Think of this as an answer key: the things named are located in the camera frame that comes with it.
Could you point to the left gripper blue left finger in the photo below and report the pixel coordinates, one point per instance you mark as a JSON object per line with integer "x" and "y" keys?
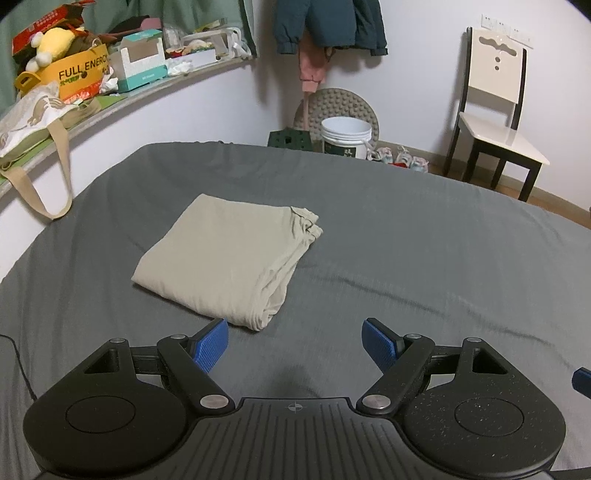
{"x": 187, "y": 362}

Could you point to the teal white cardboard box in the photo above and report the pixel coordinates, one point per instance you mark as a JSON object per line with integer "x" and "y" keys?
{"x": 139, "y": 60}

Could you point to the white black wooden chair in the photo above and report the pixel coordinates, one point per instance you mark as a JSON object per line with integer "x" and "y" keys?
{"x": 490, "y": 109}

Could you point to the pink hanging garment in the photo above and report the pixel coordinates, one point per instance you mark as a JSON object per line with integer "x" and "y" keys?
{"x": 313, "y": 63}

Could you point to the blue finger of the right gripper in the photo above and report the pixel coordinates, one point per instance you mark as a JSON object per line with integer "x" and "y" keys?
{"x": 581, "y": 381}

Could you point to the small shoes on floor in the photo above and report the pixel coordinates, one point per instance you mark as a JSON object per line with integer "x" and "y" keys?
{"x": 401, "y": 158}

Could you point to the beige tote bag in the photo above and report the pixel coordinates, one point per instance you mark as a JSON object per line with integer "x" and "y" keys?
{"x": 39, "y": 115}

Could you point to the white plastic bucket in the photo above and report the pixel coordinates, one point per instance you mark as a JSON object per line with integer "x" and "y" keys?
{"x": 346, "y": 137}

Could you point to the red snack box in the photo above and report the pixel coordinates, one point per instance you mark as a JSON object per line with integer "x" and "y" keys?
{"x": 67, "y": 15}

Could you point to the dark teal hanging jacket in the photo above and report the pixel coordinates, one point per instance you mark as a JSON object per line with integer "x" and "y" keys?
{"x": 338, "y": 24}

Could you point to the yellow cardboard box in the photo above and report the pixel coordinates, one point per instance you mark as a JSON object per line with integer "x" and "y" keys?
{"x": 78, "y": 76}

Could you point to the curved windowsill shelf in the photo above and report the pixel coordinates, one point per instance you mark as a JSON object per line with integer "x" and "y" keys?
{"x": 177, "y": 96}

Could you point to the yellow plush toy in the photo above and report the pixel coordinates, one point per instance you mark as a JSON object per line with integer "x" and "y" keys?
{"x": 51, "y": 45}

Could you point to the grey bed sheet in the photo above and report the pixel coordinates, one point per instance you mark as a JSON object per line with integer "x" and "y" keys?
{"x": 419, "y": 252}

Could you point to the dark green plastic stool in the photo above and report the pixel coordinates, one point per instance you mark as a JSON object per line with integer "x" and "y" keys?
{"x": 291, "y": 139}

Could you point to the beige t-shirt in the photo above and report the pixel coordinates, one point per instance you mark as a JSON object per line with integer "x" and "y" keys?
{"x": 230, "y": 260}

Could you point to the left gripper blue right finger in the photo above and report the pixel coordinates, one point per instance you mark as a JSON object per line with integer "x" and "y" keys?
{"x": 403, "y": 362}

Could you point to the white wall socket strip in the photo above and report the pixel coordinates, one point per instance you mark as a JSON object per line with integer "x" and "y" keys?
{"x": 518, "y": 35}

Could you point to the round grey woven stool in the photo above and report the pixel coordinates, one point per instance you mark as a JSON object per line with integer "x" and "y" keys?
{"x": 335, "y": 102}

